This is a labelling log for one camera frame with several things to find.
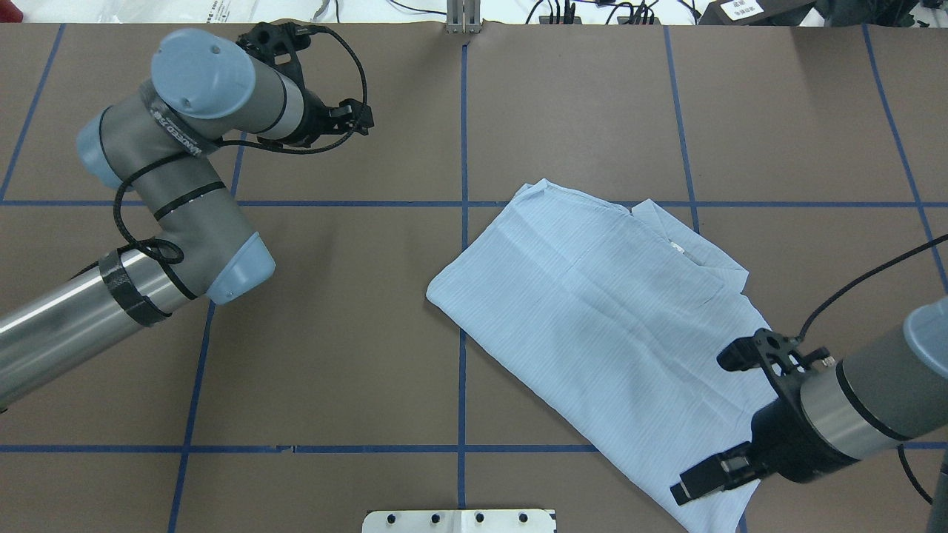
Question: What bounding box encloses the aluminium frame post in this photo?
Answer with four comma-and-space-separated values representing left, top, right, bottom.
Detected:
446, 0, 483, 34

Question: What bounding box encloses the light blue button-up shirt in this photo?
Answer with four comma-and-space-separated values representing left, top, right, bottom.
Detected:
426, 180, 775, 532

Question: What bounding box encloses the black cable on white table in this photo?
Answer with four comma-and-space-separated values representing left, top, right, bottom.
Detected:
326, 0, 712, 26

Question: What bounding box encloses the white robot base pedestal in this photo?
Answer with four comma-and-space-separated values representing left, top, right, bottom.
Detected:
361, 509, 558, 532

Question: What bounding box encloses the brown paper table cover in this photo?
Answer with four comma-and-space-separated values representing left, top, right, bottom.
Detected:
2, 23, 946, 532

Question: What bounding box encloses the black labelled box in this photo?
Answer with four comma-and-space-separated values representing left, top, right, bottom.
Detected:
698, 1, 816, 27

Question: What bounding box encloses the clear plastic bag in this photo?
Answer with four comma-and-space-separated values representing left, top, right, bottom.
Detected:
13, 1, 335, 24

